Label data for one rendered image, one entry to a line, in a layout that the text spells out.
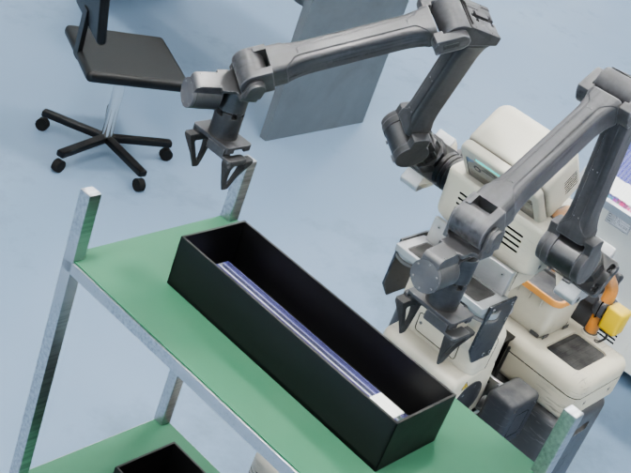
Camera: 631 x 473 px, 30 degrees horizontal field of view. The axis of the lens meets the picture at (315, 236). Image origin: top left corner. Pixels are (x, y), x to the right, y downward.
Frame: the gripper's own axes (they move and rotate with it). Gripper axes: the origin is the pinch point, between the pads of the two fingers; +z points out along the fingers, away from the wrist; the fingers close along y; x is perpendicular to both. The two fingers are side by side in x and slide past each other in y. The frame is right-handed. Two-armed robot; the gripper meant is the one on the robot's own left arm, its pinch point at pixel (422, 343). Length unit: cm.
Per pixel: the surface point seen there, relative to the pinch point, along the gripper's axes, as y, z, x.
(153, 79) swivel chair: -200, 73, 126
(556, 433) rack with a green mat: 21.8, 10.6, 19.8
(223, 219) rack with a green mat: -64, 21, 19
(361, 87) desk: -209, 97, 267
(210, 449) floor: -74, 116, 58
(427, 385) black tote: 1.0, 11.3, 7.2
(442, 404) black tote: 6.6, 10.2, 4.1
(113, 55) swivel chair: -219, 73, 121
